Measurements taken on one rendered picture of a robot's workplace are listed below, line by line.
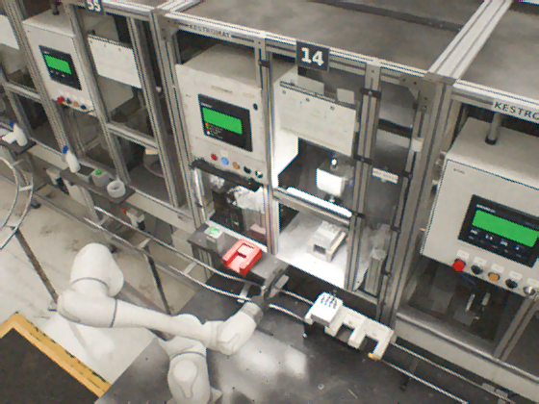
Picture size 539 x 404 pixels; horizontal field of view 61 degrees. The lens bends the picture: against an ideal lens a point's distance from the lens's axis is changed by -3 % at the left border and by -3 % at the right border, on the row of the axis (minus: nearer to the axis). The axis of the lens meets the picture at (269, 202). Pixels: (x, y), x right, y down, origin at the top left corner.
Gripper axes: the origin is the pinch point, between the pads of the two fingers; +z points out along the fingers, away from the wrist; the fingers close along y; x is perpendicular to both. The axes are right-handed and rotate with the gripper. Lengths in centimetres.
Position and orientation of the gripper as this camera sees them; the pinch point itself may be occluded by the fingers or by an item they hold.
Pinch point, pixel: (282, 274)
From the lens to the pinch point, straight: 200.9
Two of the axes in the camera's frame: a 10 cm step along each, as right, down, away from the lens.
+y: -0.4, -7.3, -6.8
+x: -8.4, -3.5, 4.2
